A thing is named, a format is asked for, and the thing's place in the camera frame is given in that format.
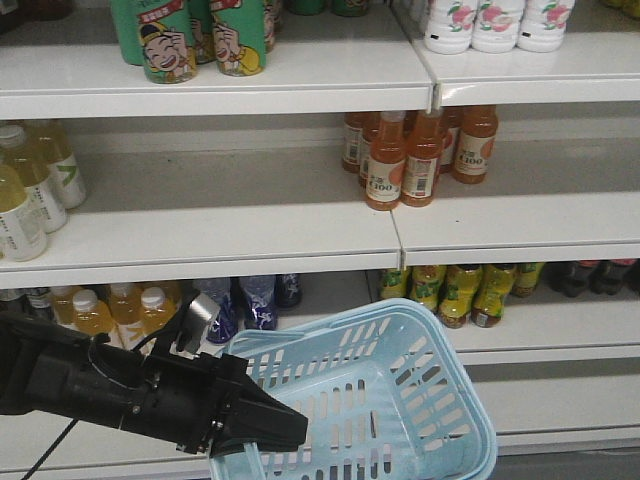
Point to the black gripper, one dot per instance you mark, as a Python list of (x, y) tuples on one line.
[(180, 400)]

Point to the light blue plastic basket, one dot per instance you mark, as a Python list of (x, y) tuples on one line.
[(384, 392)]

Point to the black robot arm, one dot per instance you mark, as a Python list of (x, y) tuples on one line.
[(49, 368)]

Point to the blue sports drink bottle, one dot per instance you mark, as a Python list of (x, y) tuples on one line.
[(260, 308), (224, 325), (288, 291)]

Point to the orange vitamin drink bottle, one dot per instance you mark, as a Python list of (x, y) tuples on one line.
[(156, 309), (92, 316)]

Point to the yellow lemon tea bottle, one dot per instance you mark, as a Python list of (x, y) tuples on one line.
[(460, 286), (393, 283), (489, 301), (426, 282)]

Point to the white metal shelf unit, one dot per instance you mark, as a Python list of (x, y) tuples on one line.
[(224, 176)]

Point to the pale yellow drink bottle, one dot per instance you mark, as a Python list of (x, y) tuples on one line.
[(21, 154), (22, 233)]

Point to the orange C100 juice bottle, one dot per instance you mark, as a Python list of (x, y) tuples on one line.
[(386, 164), (423, 148), (475, 144)]

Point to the cola bottle red label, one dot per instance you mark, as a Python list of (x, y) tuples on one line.
[(571, 278)]

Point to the green cartoon face can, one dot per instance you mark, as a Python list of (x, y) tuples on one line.
[(156, 35), (238, 33)]

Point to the white peach drink bottle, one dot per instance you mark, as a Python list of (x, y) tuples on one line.
[(497, 25), (543, 25), (449, 26)]

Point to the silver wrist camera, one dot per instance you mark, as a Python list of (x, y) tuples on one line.
[(192, 322)]

